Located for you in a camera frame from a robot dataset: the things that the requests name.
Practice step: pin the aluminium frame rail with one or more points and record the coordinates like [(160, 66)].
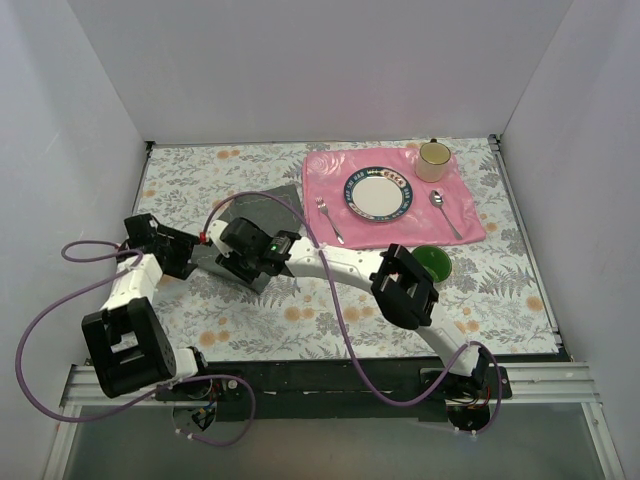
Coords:
[(553, 427)]

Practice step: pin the silver spoon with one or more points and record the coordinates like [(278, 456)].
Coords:
[(437, 201)]

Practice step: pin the white plate blue rim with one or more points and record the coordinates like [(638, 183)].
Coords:
[(378, 194)]

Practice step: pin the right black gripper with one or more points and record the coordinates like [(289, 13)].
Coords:
[(236, 267)]

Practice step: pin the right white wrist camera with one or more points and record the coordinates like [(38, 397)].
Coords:
[(211, 237)]

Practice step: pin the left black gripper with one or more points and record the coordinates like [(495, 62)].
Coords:
[(179, 251)]

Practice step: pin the grey cloth napkin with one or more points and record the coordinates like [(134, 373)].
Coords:
[(267, 214)]

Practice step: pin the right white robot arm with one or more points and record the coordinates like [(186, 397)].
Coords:
[(403, 289)]

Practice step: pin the pink placemat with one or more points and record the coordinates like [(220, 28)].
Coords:
[(324, 175)]

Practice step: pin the green bowl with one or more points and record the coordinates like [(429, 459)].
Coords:
[(435, 260)]

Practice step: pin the silver fork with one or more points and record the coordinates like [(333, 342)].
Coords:
[(323, 209)]

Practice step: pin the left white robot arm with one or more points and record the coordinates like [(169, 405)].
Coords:
[(126, 342)]

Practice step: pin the cream mug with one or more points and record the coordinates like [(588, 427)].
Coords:
[(433, 161)]

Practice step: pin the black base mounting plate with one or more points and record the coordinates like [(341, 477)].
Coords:
[(327, 389)]

